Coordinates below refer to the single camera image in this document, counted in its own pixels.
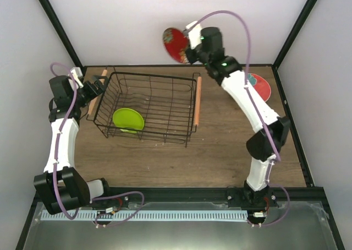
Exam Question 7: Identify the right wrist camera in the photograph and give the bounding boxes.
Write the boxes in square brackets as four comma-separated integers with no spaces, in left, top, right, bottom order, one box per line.
[185,21,202,50]

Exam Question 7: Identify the left black frame post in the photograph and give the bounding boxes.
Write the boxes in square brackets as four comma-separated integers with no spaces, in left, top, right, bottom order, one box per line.
[38,0,83,67]

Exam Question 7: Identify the light blue slotted strip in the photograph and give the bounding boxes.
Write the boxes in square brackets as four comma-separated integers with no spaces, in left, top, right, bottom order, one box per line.
[40,209,248,222]

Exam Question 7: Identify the lime green plate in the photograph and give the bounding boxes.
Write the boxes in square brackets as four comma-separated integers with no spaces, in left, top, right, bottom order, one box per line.
[112,108,145,134]

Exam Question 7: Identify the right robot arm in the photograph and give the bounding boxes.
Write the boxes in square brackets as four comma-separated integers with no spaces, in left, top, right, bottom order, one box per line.
[184,24,290,208]

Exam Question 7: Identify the metal front panel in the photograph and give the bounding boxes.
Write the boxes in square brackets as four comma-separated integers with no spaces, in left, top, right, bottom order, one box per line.
[24,202,338,249]

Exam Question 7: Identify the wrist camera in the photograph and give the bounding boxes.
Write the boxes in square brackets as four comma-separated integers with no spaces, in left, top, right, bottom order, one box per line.
[68,67,84,89]
[185,21,202,50]

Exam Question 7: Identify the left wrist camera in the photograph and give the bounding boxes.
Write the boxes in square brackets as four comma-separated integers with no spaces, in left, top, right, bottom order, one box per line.
[68,67,84,89]

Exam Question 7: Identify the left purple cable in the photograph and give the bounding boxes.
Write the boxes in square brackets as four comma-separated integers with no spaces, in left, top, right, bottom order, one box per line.
[50,62,145,228]

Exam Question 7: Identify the large red blue-flower plate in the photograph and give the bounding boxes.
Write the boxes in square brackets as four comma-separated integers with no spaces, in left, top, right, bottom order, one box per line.
[248,73,272,102]

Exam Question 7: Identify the black frame post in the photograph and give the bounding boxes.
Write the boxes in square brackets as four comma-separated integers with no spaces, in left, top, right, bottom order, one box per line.
[273,0,327,66]
[38,0,83,67]

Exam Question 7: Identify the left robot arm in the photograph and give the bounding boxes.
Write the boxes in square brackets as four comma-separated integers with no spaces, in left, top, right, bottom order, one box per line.
[34,74,112,215]

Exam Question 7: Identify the right black frame post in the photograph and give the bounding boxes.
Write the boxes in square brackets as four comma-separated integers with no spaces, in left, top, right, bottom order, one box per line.
[273,0,327,66]

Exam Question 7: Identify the black wire dish rack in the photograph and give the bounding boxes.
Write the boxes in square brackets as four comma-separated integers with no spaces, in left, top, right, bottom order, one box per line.
[86,67,201,145]

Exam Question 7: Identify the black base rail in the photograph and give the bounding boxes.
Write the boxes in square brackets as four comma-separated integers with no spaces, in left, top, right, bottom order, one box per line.
[89,187,328,209]

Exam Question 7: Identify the small red floral plate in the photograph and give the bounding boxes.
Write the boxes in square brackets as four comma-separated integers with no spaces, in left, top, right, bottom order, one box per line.
[162,28,189,64]

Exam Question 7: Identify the right wooden rack handle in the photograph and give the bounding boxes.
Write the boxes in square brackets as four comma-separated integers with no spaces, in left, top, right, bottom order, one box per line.
[194,77,202,126]

